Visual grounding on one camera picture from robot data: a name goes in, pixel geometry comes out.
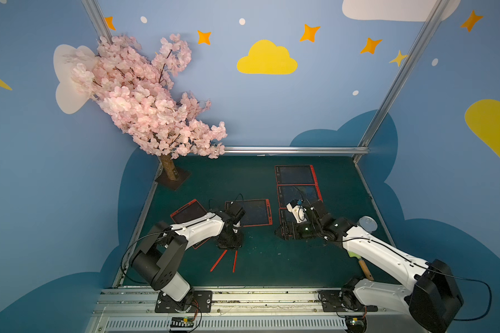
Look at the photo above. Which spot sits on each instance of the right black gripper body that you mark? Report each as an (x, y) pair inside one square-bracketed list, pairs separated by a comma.
[(294, 230)]

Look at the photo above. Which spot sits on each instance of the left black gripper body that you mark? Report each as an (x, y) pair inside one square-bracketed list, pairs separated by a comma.
[(230, 235)]

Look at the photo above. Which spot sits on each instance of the colourful scribble red writing tablet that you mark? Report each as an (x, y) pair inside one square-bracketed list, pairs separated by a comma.
[(287, 193)]

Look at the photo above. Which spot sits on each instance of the red stylus pair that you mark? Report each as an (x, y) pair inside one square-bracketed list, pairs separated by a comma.
[(315, 179)]

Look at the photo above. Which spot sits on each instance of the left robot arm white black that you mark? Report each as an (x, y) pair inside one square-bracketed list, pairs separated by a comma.
[(158, 256)]

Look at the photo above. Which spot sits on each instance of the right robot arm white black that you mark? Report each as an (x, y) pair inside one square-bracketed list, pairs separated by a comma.
[(426, 291)]

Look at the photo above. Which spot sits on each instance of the pink cherry blossom tree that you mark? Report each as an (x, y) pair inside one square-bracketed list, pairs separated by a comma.
[(136, 93)]

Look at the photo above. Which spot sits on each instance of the green garden fork wooden handle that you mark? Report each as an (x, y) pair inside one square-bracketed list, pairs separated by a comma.
[(367, 273)]

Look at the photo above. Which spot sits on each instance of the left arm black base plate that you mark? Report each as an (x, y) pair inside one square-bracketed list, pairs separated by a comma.
[(194, 301)]

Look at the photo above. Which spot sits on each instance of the aluminium back frame bar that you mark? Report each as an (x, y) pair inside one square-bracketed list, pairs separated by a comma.
[(296, 150)]

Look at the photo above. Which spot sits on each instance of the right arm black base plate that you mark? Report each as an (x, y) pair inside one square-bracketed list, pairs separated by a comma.
[(338, 300)]

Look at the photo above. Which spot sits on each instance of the aluminium front rail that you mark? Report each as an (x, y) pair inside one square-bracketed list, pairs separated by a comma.
[(240, 309)]

